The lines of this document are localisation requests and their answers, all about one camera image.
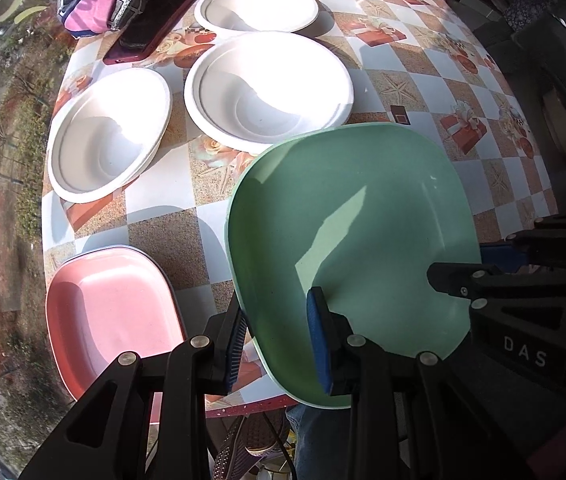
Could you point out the white paper bowl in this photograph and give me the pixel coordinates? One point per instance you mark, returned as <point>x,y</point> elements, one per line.
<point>258,89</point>
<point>221,16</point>
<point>102,138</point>

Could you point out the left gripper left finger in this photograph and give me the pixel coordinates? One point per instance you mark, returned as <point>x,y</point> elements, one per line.
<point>144,418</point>

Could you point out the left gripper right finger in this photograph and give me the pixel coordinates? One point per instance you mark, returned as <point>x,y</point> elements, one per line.
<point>394,428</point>

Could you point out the green square plate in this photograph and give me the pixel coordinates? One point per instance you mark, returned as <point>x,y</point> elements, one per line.
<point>360,211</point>

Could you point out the dark red smartphone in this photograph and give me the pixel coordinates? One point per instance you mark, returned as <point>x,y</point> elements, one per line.
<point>145,32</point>

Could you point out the pink square plate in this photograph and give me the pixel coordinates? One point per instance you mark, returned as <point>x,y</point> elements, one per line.
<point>106,302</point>

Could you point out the patterned tablecloth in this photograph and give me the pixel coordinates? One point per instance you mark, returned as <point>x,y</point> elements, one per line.
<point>413,63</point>

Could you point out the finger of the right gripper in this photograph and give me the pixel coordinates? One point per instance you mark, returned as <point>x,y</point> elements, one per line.
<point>542,245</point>
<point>475,281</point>

